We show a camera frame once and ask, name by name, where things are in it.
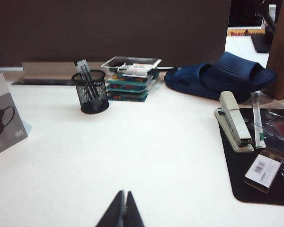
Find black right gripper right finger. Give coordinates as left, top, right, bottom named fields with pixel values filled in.
left=120, top=191, right=146, bottom=227

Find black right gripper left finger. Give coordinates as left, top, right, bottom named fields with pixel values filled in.
left=94, top=190, right=125, bottom=227

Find white grey cardboard mask box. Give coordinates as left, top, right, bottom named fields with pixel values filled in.
left=0, top=60, right=29, bottom=158

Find small box with barcode label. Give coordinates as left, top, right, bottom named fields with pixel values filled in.
left=243, top=151, right=284, bottom=195

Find yellow Toblerone box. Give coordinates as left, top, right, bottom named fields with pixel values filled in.
left=227, top=27, right=266, bottom=37

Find black desk mat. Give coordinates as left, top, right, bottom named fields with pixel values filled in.
left=214, top=107, right=284, bottom=208

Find black mesh pen holder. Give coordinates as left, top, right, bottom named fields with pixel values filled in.
left=71, top=69, right=110, bottom=114

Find beige stapler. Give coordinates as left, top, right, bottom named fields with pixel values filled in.
left=214, top=91, right=255, bottom=153

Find white labelled tube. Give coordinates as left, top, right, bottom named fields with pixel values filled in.
left=117, top=63, right=155, bottom=77

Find navy blue slipper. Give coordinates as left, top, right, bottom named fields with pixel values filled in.
left=164, top=62, right=250, bottom=103

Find pens in holder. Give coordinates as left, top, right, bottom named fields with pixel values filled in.
left=80, top=59, right=101, bottom=100

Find white capped pen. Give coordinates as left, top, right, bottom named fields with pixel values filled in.
left=73, top=61, right=95, bottom=100

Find clear plastic tray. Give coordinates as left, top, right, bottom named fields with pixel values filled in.
left=101, top=56, right=162, bottom=78

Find clear wrapped white stick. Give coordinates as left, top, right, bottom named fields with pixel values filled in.
left=250, top=92, right=266, bottom=150

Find dark blue cloth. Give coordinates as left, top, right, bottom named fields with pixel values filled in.
left=198, top=51, right=278, bottom=95

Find brown desk partition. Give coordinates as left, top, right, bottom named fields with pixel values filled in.
left=0, top=0, right=231, bottom=70

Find brown wooden board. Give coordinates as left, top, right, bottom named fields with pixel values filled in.
left=266, top=0, right=284, bottom=100

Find black monitor stand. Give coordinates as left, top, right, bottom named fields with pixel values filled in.
left=250, top=0, right=279, bottom=53

